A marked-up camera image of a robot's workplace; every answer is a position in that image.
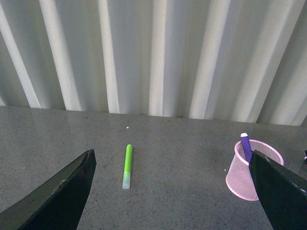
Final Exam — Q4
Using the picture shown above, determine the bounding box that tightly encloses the white pleated curtain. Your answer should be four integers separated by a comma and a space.
0, 0, 307, 126

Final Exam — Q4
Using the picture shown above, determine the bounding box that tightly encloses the purple marker pen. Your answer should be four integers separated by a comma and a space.
240, 133, 253, 163

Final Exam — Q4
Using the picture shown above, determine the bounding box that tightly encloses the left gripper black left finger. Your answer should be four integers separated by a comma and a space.
0, 149, 96, 230

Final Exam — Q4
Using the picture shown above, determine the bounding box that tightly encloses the pink mesh pen cup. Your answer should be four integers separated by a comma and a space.
225, 139, 284, 201

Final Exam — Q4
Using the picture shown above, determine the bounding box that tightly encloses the green marker pen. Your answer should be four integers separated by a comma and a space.
122, 144, 133, 189

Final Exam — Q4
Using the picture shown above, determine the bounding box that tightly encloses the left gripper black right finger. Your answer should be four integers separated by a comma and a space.
249, 150, 307, 230

